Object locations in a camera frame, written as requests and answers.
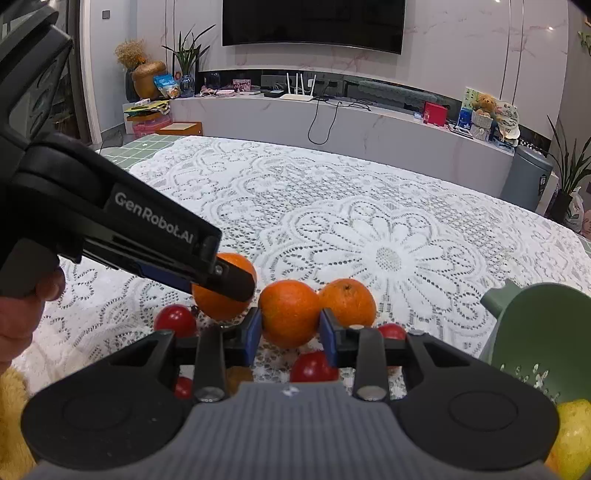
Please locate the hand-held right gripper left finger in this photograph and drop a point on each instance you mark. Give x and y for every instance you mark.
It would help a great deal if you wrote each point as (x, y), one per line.
(255, 333)

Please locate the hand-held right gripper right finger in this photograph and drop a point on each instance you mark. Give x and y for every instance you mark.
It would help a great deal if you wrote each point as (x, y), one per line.
(327, 333)

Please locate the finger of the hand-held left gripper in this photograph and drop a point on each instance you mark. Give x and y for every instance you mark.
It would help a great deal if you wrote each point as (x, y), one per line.
(235, 279)

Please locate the orange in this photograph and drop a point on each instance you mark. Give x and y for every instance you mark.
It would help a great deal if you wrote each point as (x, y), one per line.
(217, 305)
(347, 302)
(289, 314)

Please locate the red tomato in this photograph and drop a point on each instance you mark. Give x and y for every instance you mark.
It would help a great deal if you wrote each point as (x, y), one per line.
(175, 321)
(183, 388)
(314, 367)
(391, 331)

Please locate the green colander bowl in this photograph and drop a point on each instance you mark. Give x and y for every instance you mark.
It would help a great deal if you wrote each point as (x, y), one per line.
(531, 332)

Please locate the person's left hand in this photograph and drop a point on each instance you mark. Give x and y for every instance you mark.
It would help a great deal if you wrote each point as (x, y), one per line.
(21, 323)

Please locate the pink storage box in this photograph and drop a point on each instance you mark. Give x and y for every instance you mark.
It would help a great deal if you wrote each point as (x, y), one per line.
(147, 124)

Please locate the stack of papers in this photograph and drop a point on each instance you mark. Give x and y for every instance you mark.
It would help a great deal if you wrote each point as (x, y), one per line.
(145, 107)

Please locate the orange flat box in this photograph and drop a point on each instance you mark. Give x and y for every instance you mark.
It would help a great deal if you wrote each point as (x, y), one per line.
(180, 129)

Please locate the gold vase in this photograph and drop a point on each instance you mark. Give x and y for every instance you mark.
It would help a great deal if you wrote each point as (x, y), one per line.
(147, 78)

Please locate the blue snack bag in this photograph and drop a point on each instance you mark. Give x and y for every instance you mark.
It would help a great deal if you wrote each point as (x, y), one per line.
(166, 85)

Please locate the dried yellow flowers in vase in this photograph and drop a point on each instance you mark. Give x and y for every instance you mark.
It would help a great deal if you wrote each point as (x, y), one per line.
(130, 57)

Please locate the green plant in blue vase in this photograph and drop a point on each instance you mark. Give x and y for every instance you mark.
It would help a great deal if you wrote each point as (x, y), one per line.
(186, 69)

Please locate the black set-top box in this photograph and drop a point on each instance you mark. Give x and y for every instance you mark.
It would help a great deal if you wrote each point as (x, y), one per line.
(274, 93)

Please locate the white router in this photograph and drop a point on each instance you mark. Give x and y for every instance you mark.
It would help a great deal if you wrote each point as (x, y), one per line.
(298, 96)

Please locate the white marble media console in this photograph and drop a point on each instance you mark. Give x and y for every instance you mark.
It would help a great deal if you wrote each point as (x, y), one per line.
(369, 138)

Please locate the yellow fluffy cushion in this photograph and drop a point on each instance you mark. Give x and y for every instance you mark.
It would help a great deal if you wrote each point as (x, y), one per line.
(9, 415)

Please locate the red box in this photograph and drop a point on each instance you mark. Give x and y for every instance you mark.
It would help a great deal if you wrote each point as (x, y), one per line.
(435, 114)

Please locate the grey trash bin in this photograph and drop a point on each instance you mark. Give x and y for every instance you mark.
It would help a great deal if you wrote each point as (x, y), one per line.
(526, 177)

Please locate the yellow-green pear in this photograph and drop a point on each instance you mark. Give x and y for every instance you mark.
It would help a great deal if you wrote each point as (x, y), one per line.
(572, 438)

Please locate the black television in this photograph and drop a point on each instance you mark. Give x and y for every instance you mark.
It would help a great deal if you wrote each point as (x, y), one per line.
(314, 23)

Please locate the green picture board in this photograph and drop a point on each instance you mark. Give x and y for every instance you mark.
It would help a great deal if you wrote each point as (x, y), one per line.
(471, 99)

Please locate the white plastic bag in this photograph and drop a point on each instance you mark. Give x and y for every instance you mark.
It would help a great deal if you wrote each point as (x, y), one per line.
(574, 210)

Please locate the brown teddy bear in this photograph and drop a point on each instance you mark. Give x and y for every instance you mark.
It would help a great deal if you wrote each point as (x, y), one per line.
(485, 104)

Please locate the tall potted plant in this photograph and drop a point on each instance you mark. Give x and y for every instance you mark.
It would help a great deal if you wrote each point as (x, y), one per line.
(570, 170)

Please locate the hanging green plant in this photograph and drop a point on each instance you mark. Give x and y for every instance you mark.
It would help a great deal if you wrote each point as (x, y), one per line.
(586, 42)

